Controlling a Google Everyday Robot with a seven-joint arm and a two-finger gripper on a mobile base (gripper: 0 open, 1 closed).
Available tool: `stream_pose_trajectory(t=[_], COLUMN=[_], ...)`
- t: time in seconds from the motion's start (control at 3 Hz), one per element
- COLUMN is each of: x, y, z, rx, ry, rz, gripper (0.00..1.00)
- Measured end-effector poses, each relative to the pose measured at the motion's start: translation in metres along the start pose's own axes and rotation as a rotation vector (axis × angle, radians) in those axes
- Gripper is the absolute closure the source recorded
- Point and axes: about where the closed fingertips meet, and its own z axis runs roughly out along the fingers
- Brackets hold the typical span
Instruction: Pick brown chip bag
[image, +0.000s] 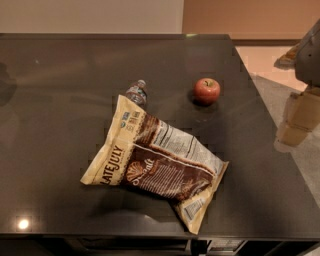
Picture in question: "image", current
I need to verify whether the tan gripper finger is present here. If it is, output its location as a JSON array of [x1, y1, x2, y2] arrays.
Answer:
[[276, 87, 320, 147]]

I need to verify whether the red apple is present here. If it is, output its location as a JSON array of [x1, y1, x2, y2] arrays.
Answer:
[[193, 78, 221, 106]]

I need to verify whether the brown and tan chip bag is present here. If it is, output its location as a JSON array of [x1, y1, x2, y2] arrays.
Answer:
[[81, 95, 228, 234]]

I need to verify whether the small plastic water bottle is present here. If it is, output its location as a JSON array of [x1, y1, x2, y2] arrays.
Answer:
[[125, 80, 147, 108]]

